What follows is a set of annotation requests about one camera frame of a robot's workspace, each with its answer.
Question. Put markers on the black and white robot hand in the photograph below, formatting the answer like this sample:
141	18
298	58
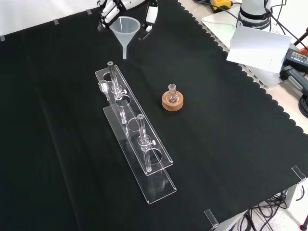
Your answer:
152	14

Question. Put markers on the clear plastic funnel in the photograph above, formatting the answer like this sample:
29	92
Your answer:
125	31

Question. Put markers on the small glass round-bottom flask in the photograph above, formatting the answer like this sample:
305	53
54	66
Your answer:
173	96

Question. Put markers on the small glass funnel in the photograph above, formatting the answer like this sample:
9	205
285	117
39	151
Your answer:
104	87

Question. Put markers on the clear acrylic funnel stand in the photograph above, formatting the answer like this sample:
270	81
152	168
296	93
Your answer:
134	115

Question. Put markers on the clear cloth clip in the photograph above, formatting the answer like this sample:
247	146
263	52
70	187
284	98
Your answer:
2	38
211	217
56	21
88	11
299	174

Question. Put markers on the yellow stop button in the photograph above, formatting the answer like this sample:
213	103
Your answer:
221	3

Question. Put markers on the pale white board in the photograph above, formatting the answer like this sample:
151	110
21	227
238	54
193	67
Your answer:
260	48

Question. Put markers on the black tripod leg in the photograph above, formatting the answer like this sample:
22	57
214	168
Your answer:
300	39

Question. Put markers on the black power adapter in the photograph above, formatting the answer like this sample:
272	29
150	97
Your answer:
297	57

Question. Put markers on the black cloth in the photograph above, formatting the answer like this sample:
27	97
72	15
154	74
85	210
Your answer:
72	144

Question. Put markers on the black clamp block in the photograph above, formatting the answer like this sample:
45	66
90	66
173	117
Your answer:
294	77

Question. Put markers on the grey metal base plate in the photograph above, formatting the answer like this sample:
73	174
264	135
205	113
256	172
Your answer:
219	24

